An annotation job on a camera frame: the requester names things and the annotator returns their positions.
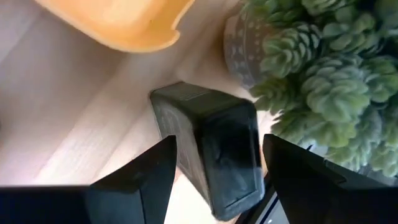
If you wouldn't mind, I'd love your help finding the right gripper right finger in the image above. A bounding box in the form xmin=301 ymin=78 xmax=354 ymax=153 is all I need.
xmin=262 ymin=133 xmax=398 ymax=224

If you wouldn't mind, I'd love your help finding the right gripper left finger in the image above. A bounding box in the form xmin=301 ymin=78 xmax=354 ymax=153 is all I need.
xmin=0 ymin=135 xmax=178 ymax=224

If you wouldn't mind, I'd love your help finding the dark green spice tin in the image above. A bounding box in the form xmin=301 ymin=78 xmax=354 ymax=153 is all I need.
xmin=149 ymin=81 xmax=266 ymax=222

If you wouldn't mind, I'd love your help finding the artificial green succulent plant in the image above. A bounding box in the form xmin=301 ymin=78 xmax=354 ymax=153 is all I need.
xmin=223 ymin=0 xmax=398 ymax=179

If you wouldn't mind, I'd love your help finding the small yellow plastic bin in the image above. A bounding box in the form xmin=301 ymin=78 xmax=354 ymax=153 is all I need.
xmin=33 ymin=0 xmax=196 ymax=54

